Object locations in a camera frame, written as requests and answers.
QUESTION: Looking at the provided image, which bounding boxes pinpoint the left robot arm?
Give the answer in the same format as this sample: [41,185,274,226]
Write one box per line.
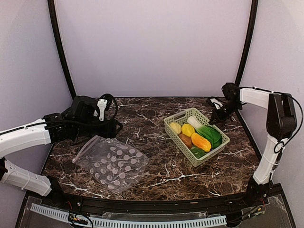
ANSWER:
[0,112,123,207]

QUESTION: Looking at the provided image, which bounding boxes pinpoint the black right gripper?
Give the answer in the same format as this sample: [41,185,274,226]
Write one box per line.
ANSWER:
[209,100,242,124]

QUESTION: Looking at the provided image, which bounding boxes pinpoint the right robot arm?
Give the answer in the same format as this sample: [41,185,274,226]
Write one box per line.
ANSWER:
[207,83,301,206]

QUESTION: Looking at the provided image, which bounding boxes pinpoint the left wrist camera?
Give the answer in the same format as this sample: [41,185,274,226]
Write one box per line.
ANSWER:
[68,93,119,123]

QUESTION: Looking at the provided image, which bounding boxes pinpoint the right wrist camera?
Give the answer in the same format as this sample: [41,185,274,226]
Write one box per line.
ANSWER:
[206,97,223,110]

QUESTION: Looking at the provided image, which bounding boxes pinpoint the black front rail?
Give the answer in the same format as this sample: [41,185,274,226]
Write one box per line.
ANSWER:
[21,182,285,221]

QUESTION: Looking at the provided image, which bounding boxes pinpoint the clear zip top bag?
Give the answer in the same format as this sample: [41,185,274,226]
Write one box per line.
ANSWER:
[72,135,149,195]

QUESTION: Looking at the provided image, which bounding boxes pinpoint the white slotted cable duct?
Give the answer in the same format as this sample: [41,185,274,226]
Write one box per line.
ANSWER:
[30,203,227,228]

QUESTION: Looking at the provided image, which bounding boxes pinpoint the green perforated plastic basket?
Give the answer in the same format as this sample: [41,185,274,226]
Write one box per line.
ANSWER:
[164,108,230,167]

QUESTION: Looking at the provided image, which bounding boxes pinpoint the black frame post right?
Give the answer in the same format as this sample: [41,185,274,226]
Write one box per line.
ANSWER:
[234,0,258,86]

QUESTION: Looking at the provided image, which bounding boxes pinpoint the black frame post left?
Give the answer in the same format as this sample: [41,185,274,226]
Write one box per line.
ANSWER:
[47,0,76,99]

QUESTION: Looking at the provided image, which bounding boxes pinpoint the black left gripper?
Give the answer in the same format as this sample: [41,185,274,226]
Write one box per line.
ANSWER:
[74,116,123,138]

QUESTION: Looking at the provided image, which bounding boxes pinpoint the beige walnut-like food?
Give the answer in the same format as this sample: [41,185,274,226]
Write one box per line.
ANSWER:
[169,122,182,135]

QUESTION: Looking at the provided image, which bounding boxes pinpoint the green pepper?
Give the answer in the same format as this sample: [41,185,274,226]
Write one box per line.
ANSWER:
[190,147,206,159]

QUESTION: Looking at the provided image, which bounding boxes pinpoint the yellow lemon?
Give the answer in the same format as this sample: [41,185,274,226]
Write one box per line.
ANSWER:
[181,123,195,137]

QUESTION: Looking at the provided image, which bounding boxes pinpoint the brown potato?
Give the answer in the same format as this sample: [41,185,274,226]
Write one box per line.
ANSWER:
[179,133,192,149]

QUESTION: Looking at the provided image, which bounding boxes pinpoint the green white bok choy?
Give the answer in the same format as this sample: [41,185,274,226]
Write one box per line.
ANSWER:
[187,116,222,149]

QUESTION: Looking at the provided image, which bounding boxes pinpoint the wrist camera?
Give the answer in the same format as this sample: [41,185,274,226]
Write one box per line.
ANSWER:
[68,93,119,123]
[206,97,223,110]

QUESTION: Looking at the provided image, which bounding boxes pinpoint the orange yellow mango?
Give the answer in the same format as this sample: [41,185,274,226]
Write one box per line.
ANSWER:
[190,133,212,152]

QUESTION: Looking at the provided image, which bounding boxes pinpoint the black frame post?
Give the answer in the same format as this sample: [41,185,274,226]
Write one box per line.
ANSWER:
[234,0,258,86]
[47,0,76,99]

